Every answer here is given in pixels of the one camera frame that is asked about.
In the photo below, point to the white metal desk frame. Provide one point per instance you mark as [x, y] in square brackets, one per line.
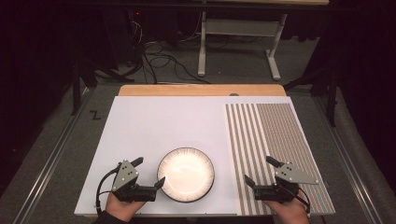
[239, 27]

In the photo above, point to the grey striped white sheet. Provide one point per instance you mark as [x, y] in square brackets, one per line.
[274, 130]

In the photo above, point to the plain white sheet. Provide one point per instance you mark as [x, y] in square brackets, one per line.
[149, 130]

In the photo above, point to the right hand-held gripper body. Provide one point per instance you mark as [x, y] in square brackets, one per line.
[292, 175]

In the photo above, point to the round grey table grommet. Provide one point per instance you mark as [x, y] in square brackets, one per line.
[233, 94]

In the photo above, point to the metal floor rail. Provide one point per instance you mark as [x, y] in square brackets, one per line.
[53, 161]
[351, 168]

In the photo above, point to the person's left hand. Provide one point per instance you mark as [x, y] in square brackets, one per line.
[123, 210]

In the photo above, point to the white plate with dark rim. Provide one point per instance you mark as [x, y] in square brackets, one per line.
[186, 174]

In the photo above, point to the person's right hand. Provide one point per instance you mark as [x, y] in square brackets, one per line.
[291, 213]

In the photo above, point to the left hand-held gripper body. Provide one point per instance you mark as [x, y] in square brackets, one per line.
[125, 174]

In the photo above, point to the black metal stand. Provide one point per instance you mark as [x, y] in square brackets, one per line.
[332, 93]
[76, 87]

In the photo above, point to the dark box with red light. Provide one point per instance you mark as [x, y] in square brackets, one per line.
[140, 31]

